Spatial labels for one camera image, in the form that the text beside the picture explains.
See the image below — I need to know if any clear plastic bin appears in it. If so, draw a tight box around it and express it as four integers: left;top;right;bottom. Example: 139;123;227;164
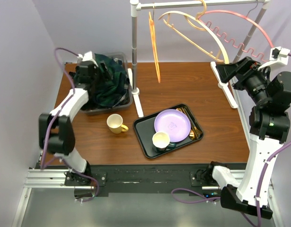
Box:
80;52;133;115

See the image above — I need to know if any pink hanger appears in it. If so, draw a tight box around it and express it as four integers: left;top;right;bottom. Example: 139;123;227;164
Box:
199;0;273;63

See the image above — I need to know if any white metal clothes rack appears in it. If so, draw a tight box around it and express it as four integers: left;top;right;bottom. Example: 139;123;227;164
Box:
129;0;273;118

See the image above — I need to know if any cream wooden hanger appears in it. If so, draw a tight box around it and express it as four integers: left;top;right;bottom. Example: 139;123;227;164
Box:
158;0;230;64

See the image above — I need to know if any green plaid skirt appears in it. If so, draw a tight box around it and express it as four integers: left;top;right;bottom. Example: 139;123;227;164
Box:
81;53;129;111

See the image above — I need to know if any aluminium frame rail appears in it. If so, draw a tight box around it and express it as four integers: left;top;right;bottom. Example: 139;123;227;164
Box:
12;166;95;227

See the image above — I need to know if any orange plastic hanger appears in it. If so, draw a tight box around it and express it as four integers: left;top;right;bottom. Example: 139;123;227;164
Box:
149;6;161;83

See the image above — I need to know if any gold spoon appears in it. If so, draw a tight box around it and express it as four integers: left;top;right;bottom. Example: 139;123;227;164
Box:
176;107;203;140

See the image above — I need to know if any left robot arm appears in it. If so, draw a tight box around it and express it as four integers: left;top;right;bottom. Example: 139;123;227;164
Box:
38;60;112;185

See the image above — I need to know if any navy white plaid skirt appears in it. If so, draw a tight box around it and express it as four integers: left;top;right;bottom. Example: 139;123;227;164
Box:
110;54;130;107

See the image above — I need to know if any dark green cup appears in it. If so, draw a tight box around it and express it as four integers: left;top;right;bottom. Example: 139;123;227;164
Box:
156;142;176;153

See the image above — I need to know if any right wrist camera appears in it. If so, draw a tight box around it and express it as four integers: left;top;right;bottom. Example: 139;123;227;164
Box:
258;46;290;70

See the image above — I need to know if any yellow mug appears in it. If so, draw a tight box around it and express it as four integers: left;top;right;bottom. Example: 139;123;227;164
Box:
106;113;129;134

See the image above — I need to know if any cream paper cup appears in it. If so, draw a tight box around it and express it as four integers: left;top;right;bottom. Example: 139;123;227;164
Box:
152;131;170;152

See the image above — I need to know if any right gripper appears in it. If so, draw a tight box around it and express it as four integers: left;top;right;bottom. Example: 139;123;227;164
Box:
217;56;273;105

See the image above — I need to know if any purple plate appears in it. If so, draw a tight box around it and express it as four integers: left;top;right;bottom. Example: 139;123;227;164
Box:
154;109;191;142

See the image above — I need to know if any black mounting base plate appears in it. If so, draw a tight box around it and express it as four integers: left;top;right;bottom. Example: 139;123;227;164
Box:
35;163;247;198

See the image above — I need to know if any black tray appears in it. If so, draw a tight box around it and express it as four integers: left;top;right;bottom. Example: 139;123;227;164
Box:
133;104;204;159

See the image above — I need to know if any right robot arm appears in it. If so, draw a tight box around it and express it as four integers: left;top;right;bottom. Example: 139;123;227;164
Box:
204;57;291;219

